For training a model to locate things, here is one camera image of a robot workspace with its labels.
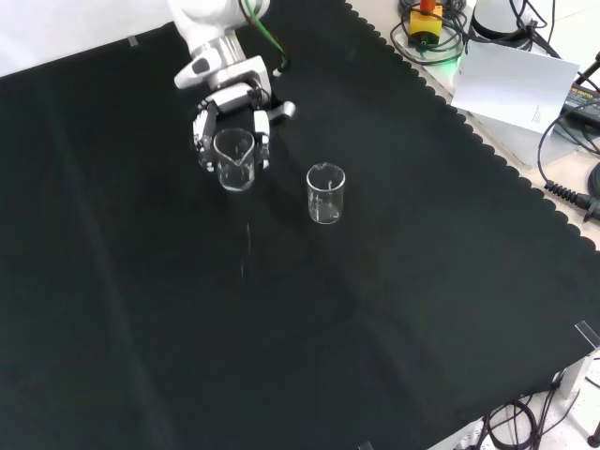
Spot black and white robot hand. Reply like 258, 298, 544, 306
191, 82, 297, 173

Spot clear glass beaker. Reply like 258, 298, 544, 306
306, 162, 347, 225
213, 128, 257, 192

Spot yellow stop button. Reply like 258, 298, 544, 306
408, 0, 444, 48

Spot black bench cloth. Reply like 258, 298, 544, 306
0, 0, 600, 450

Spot white paper sheet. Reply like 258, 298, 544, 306
449, 39, 581, 138

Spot black power adapter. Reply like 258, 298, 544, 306
561, 81, 600, 124

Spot aluminium bench leg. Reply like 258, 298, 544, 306
552, 349, 597, 419

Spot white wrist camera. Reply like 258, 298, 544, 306
173, 54, 213, 90

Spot green and orange cable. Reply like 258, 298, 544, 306
237, 0, 292, 79

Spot black cables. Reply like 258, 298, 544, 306
508, 0, 600, 90
481, 396, 600, 450

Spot black cable with ribbed plug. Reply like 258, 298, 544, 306
536, 112, 600, 222

